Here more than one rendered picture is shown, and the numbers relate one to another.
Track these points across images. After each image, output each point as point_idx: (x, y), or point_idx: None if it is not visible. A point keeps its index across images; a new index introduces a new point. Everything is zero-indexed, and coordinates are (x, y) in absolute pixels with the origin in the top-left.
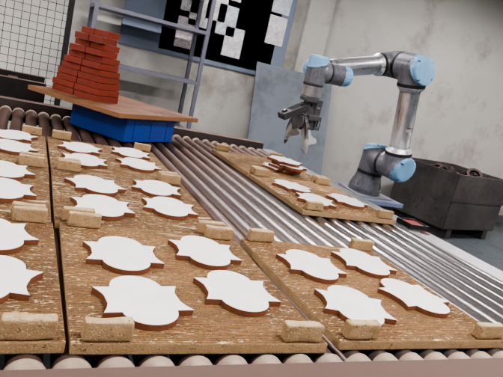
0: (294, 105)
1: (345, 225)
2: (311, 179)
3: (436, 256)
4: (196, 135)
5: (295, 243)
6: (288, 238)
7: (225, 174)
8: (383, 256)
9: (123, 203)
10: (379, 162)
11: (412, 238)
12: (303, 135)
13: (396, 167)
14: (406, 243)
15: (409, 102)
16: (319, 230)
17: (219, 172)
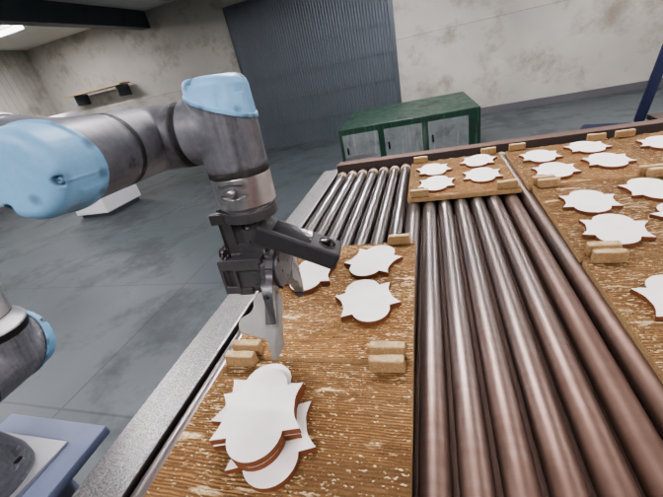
0: (286, 235)
1: (375, 238)
2: (245, 377)
3: (330, 217)
4: None
5: (475, 191)
6: (467, 210)
7: (470, 373)
8: (388, 209)
9: (635, 192)
10: (6, 373)
11: (318, 232)
12: (297, 271)
13: (47, 331)
14: (337, 225)
15: None
16: (417, 229)
17: (478, 399)
